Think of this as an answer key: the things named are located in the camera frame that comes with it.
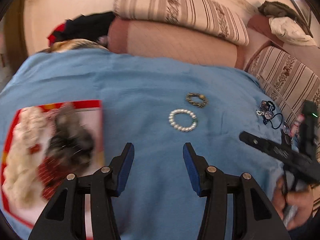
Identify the leopard print blanket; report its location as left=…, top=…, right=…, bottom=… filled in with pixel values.
left=40, top=38, right=107, bottom=53

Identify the brown furry scrunchie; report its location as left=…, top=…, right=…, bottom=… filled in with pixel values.
left=46, top=103, right=94, bottom=171

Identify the red shallow gift box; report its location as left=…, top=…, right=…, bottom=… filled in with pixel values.
left=1, top=100, right=104, bottom=239

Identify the blue towel blanket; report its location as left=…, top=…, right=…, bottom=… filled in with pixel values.
left=1, top=49, right=283, bottom=239

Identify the white pearl bracelet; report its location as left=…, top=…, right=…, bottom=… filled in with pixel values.
left=168, top=108, right=199, bottom=133

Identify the black red clothes pile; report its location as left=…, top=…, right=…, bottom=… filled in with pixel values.
left=47, top=11, right=116, bottom=47

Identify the pink quilted bolster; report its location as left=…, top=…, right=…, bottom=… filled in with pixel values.
left=108, top=17, right=245, bottom=69

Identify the leopard print hair tie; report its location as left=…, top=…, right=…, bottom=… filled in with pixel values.
left=185, top=92, right=209, bottom=108

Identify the person right hand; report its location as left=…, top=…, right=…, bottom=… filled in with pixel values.
left=272, top=177, right=313, bottom=230

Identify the dark green garment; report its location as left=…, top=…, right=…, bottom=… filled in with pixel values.
left=258, top=1, right=313, bottom=37

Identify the blue striped bow hair tie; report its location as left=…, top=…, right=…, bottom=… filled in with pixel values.
left=255, top=100, right=286, bottom=131

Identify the striped floral pillow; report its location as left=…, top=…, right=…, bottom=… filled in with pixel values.
left=113, top=0, right=249, bottom=46

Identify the white cherry print scrunchie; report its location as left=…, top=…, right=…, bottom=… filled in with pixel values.
left=2, top=106, right=57, bottom=209

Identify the white cloth on headboard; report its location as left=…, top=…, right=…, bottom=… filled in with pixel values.
left=268, top=17, right=318, bottom=46

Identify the red white dotted scrunchie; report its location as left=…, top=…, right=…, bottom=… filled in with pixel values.
left=28, top=143, right=86, bottom=201

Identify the striped floral side cushion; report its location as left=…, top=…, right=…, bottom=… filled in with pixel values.
left=248, top=46, right=319, bottom=124

